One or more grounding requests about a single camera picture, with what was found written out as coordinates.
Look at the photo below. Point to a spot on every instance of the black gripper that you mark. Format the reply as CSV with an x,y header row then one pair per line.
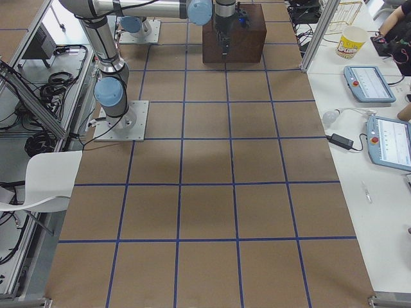
x,y
221,25

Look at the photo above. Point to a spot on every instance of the dark wooden drawer box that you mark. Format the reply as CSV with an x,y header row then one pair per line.
x,y
246,43

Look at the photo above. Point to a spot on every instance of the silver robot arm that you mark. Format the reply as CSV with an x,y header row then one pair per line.
x,y
110,91
137,26

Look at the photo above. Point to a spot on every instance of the yellow popcorn bucket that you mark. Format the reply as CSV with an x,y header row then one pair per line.
x,y
351,41

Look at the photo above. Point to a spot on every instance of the white light bulb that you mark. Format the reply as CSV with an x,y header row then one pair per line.
x,y
330,117

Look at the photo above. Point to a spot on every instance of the far blue teach pendant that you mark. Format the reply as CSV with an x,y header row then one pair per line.
x,y
367,84

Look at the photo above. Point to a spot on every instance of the blue teach pendant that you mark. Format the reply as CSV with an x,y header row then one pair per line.
x,y
388,142
367,84

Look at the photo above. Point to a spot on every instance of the black power adapter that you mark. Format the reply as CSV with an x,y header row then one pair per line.
x,y
340,141

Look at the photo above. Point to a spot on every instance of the near blue teach pendant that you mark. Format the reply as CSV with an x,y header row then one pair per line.
x,y
388,142

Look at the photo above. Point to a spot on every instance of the white plastic chair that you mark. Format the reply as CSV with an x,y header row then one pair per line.
x,y
49,182

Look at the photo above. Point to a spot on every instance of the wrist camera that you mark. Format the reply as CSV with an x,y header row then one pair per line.
x,y
243,17

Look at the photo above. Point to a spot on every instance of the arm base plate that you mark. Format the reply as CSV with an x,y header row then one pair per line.
x,y
153,38
131,127

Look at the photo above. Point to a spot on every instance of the aluminium frame post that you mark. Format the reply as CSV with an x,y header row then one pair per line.
x,y
318,35

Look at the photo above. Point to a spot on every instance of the gold wire rack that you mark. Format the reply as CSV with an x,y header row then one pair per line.
x,y
344,16

